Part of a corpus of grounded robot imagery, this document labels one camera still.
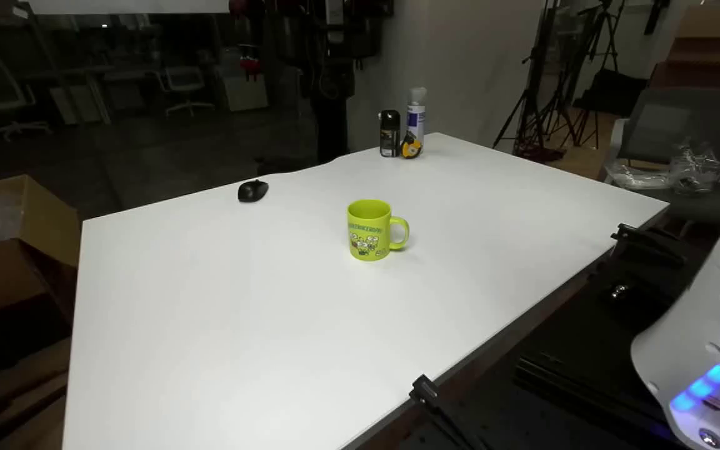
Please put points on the yellow-green cartoon mug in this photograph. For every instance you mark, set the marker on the yellow-green cartoon mug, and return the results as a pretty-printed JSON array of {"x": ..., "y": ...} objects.
[{"x": 375, "y": 231}]

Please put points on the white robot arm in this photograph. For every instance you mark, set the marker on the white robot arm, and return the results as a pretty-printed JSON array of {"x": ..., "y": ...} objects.
[{"x": 678, "y": 358}]

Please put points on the black computer mouse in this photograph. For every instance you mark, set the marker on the black computer mouse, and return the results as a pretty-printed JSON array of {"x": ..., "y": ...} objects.
[{"x": 253, "y": 190}]

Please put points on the black clamp on edge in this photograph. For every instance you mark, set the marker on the black clamp on edge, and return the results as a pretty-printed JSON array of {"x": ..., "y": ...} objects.
[{"x": 443, "y": 415}]

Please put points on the black tripod stand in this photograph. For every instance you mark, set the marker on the black tripod stand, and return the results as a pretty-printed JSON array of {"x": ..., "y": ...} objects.
[{"x": 570, "y": 34}]

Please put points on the black table clamp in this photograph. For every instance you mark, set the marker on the black table clamp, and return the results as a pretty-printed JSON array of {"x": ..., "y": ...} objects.
[{"x": 645, "y": 245}]

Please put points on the grey chair with plastic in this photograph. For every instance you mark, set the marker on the grey chair with plastic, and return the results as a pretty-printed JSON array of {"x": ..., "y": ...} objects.
[{"x": 668, "y": 149}]

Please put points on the cardboard box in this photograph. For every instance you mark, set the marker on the cardboard box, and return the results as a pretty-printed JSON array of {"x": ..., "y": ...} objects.
[{"x": 38, "y": 244}]

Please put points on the black mounting rail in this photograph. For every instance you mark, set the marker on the black mounting rail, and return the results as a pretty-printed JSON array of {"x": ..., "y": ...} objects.
[{"x": 610, "y": 400}]

